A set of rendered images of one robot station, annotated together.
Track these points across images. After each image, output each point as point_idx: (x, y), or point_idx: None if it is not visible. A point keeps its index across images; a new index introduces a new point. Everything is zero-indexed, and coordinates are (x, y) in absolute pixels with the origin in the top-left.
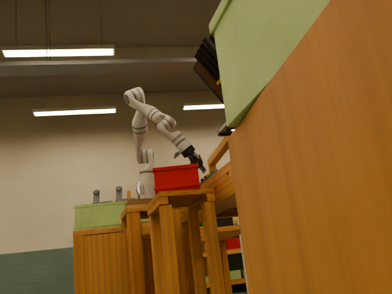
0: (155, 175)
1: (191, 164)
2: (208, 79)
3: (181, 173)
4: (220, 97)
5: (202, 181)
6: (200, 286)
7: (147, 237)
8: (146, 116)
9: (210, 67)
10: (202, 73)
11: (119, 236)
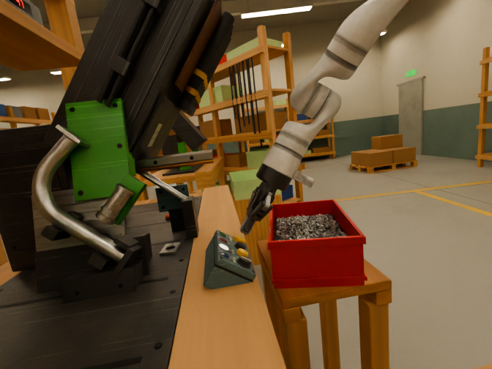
0: (332, 209)
1: (280, 203)
2: (203, 37)
3: (295, 214)
4: (181, 76)
5: (250, 258)
6: None
7: None
8: (374, 42)
9: (217, 59)
10: (211, 17)
11: None
